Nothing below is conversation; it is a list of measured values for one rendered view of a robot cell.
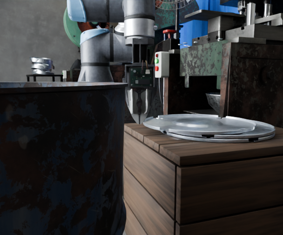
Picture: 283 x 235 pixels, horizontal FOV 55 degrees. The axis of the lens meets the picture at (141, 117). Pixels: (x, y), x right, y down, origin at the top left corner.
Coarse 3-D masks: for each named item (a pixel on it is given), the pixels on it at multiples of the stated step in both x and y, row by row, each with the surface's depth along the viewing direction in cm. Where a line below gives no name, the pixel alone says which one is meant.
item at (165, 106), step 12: (168, 84) 147; (180, 84) 149; (204, 84) 156; (168, 96) 147; (180, 96) 150; (192, 96) 153; (204, 96) 157; (168, 108) 148; (180, 108) 151; (192, 108) 154; (204, 108) 158
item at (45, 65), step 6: (30, 60) 366; (36, 60) 362; (42, 60) 363; (48, 60) 368; (36, 66) 365; (42, 66) 367; (48, 66) 370; (36, 72) 376; (42, 72) 375; (48, 72) 378; (60, 78) 378
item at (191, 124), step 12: (144, 120) 75; (156, 120) 77; (168, 120) 77; (180, 120) 73; (192, 120) 73; (204, 120) 73; (216, 120) 73; (228, 120) 77; (240, 120) 77; (180, 132) 59; (192, 132) 58; (204, 132) 58; (216, 132) 58; (228, 132) 58; (240, 132) 59
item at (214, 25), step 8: (192, 16) 124; (200, 16) 124; (208, 16) 124; (216, 16) 124; (224, 16) 123; (232, 16) 124; (240, 16) 124; (208, 24) 131; (216, 24) 125; (224, 24) 124; (232, 24) 126; (208, 32) 131; (216, 32) 126; (208, 40) 130; (216, 40) 126
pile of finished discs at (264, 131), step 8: (256, 128) 69; (264, 128) 69; (272, 128) 69; (176, 136) 63; (184, 136) 61; (192, 136) 60; (200, 136) 59; (208, 136) 64; (216, 136) 58; (224, 136) 58; (232, 136) 57; (240, 136) 57; (248, 136) 58; (256, 136) 58; (264, 136) 60; (272, 136) 62
